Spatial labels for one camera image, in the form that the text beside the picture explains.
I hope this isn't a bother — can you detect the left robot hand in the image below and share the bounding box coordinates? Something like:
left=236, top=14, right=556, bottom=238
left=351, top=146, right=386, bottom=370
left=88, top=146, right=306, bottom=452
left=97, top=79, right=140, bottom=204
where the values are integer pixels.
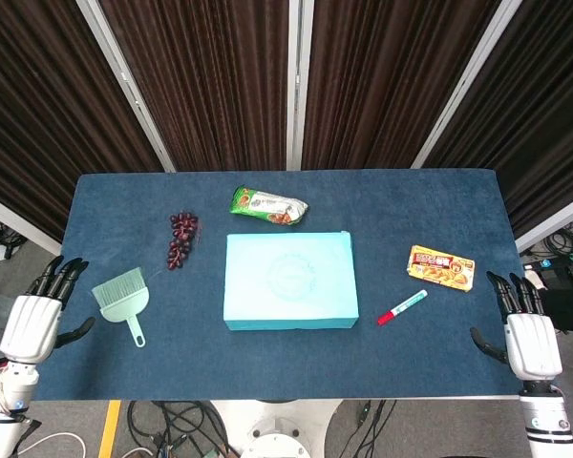
left=0, top=256, right=96, bottom=364

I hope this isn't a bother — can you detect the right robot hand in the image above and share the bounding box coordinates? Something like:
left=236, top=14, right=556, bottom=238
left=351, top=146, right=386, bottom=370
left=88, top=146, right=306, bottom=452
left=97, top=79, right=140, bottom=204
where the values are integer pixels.
left=470, top=270, right=564, bottom=383

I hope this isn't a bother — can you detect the light blue shoe box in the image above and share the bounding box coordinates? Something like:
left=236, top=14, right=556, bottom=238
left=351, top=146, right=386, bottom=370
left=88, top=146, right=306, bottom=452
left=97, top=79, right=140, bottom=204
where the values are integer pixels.
left=223, top=230, right=360, bottom=332

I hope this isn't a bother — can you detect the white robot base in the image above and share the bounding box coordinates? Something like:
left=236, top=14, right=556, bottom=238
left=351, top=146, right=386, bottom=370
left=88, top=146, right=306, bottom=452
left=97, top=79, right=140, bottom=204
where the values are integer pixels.
left=209, top=399, right=340, bottom=458

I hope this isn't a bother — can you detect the yellow curry box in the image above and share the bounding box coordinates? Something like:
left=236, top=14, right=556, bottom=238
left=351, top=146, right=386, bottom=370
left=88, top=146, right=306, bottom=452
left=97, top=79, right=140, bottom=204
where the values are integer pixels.
left=405, top=244, right=477, bottom=293

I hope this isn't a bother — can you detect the black trouser leg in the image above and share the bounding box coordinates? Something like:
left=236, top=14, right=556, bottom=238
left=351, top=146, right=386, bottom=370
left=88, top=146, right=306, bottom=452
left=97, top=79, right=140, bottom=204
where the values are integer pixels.
left=538, top=287, right=573, bottom=334

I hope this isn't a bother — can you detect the mint green hand brush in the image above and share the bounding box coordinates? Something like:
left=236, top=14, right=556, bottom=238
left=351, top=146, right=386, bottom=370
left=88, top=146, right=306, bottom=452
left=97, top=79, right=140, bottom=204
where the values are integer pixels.
left=91, top=266, right=147, bottom=348

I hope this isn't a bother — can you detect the yellow floor tape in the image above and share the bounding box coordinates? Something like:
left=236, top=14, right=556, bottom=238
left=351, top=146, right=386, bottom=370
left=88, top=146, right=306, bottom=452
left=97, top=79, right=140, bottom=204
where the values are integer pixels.
left=97, top=399, right=123, bottom=458

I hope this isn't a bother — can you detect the red capped marker pen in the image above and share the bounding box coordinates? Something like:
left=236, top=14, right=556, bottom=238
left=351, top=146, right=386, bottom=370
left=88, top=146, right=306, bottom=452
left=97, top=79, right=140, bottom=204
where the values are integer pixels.
left=376, top=289, right=430, bottom=326

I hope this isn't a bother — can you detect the dark purple grape bunch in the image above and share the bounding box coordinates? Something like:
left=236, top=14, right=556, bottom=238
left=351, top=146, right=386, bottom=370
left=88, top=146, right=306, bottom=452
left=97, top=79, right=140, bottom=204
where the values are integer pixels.
left=165, top=211, right=204, bottom=271

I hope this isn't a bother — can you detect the brown curtain partition panel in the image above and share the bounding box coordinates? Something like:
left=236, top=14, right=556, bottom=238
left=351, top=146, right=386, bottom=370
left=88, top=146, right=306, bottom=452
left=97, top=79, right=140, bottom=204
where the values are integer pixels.
left=99, top=0, right=301, bottom=173
left=299, top=0, right=521, bottom=171
left=0, top=0, right=176, bottom=255
left=410, top=0, right=573, bottom=253

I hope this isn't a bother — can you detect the blue table cover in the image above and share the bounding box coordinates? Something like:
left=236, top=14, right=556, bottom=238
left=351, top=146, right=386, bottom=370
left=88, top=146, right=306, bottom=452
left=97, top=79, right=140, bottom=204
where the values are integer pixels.
left=31, top=169, right=527, bottom=402

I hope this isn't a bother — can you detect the green snack packet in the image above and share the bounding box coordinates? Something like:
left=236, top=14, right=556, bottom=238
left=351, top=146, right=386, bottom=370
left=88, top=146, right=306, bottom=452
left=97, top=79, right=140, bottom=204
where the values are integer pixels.
left=228, top=185, right=309, bottom=226

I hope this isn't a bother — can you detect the black floor cable bundle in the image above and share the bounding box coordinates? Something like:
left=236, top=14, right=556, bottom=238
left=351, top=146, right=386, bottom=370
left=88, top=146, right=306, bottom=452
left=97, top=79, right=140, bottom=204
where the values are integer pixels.
left=0, top=209, right=28, bottom=262
left=520, top=227, right=573, bottom=268
left=352, top=399, right=389, bottom=458
left=126, top=400, right=231, bottom=458

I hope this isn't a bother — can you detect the white floor cable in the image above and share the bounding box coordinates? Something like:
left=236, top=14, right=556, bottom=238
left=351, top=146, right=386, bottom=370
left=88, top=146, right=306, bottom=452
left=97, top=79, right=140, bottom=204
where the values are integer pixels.
left=23, top=431, right=87, bottom=458

